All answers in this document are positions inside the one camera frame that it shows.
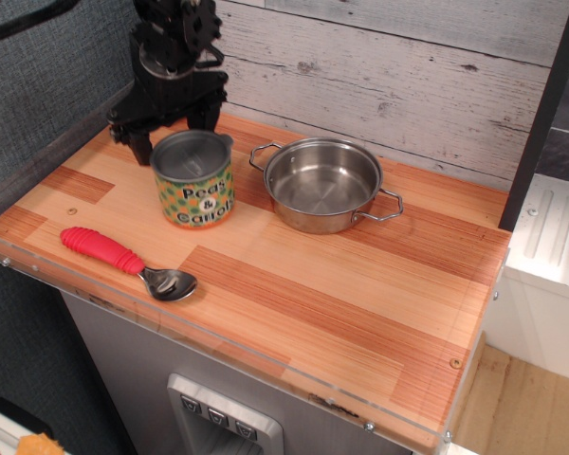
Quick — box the peas and carrots can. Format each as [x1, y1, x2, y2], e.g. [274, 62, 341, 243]
[150, 130, 234, 229]

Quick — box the red handled metal spoon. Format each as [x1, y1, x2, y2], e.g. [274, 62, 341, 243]
[60, 227, 197, 301]

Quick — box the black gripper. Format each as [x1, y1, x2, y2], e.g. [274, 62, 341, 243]
[107, 65, 229, 166]

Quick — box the silver dispenser button panel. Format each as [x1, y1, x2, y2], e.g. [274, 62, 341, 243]
[167, 373, 285, 454]

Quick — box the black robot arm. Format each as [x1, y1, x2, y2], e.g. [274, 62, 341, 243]
[107, 1, 229, 166]

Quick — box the orange object in corner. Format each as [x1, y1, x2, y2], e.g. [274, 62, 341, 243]
[15, 433, 65, 455]

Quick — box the clear acrylic table edge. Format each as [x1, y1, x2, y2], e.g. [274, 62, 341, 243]
[0, 233, 459, 453]

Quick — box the grey toy fridge cabinet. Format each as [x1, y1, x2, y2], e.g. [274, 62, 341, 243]
[64, 293, 411, 454]

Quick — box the dark metal frame post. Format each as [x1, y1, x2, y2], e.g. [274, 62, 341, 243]
[498, 16, 569, 232]

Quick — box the white toy sink counter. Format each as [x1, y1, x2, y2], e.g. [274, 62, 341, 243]
[481, 68, 569, 380]

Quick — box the stainless steel pot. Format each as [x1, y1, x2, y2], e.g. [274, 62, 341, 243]
[249, 137, 404, 234]

